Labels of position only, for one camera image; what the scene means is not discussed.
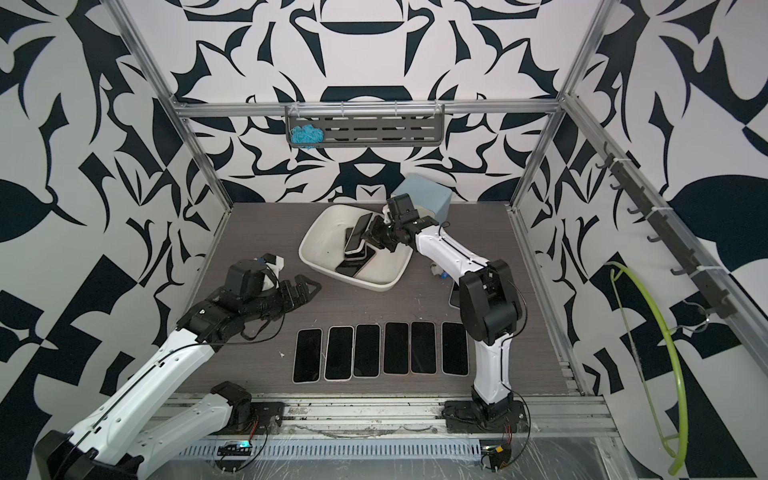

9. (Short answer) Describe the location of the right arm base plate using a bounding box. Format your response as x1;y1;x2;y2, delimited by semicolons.
441;398;530;434

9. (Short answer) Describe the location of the small electronics board right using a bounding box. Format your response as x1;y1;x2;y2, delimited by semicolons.
480;444;512;472

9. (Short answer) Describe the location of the phone dark case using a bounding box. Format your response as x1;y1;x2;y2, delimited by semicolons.
383;322;409;375

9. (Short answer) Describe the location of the phone light blue case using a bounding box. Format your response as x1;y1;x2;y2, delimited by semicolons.
448;283;460;309

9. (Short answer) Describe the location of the dark wall hook rail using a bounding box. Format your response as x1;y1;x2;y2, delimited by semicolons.
599;151;738;320

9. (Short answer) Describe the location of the phone white case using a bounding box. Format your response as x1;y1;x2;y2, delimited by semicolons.
325;326;354;381

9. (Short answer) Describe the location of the phone dark lying in basin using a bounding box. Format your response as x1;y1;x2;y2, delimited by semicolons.
335;248;376;278

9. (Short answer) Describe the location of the small electronics board left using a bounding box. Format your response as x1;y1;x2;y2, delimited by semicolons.
216;441;253;459

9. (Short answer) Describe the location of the phone pale blue case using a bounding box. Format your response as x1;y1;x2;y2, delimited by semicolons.
292;329;322;384

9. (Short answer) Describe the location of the light blue drawer cabinet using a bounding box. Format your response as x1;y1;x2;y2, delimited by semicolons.
392;174;453;224

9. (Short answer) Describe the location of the grey slotted wall rack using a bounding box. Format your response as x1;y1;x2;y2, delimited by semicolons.
284;101;446;148

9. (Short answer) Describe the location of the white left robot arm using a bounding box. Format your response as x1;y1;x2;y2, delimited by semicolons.
33;254;322;479

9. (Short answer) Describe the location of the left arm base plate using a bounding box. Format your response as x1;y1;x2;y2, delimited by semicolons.
238;401;286;436

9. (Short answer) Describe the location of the white storage basin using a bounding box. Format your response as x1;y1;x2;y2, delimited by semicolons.
298;204;413;292

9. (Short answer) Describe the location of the phone grey case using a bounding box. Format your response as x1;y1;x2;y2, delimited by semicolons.
352;324;380;378

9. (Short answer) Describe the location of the phone cream case in basin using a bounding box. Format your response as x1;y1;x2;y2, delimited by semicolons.
343;227;362;258

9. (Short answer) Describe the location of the phone pink case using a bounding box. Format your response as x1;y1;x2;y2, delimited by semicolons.
441;322;469;376
410;322;437;374

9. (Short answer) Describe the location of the small electronics board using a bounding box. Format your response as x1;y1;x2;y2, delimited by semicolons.
216;441;253;459
480;444;512;472

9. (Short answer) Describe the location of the green hose loop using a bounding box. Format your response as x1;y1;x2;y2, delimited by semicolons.
604;260;692;476

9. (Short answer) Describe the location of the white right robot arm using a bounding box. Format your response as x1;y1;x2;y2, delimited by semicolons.
363;194;527;422

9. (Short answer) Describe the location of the blue crumpled cloth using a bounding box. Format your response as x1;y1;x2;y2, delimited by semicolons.
290;125;325;149

